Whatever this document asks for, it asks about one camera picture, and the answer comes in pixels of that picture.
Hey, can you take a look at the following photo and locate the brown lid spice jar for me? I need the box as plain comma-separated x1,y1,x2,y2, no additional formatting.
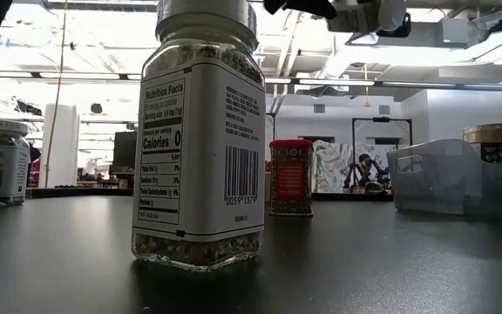
463,122,502,167

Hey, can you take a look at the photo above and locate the dark tinted plastic bin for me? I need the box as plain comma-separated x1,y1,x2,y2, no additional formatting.
385,138,502,219

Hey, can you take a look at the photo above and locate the white room pillar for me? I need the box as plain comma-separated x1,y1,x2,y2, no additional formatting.
38,103,81,188

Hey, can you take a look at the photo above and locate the yellow hanging cable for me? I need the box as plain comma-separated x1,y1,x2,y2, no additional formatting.
44,0,69,189

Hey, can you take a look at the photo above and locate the floral patterned cloth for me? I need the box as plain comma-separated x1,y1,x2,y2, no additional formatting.
311,139,356,194

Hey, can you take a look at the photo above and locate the white lid spice jar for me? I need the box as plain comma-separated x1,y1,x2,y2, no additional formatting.
131,0,268,272
0,119,31,206
327,0,409,35

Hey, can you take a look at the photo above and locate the black table mat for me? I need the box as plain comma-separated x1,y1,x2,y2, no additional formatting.
0,195,502,314

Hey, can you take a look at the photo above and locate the red lid spice tin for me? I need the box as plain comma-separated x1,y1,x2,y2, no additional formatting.
268,139,315,218

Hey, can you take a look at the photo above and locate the grey ceiling rail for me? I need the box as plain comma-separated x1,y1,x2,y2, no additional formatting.
0,69,502,93

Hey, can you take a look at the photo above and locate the black room monitor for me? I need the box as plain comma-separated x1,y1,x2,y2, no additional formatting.
112,130,139,169

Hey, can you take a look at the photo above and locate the black stand frame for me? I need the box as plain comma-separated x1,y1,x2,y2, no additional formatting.
350,116,413,193

